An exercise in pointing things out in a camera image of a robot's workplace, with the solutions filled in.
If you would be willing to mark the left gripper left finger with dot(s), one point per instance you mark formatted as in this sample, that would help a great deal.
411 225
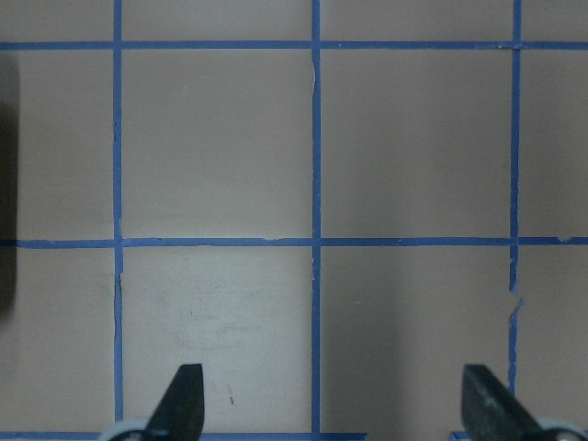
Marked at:
180 414

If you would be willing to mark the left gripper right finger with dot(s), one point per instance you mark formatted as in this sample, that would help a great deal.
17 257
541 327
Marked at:
490 412

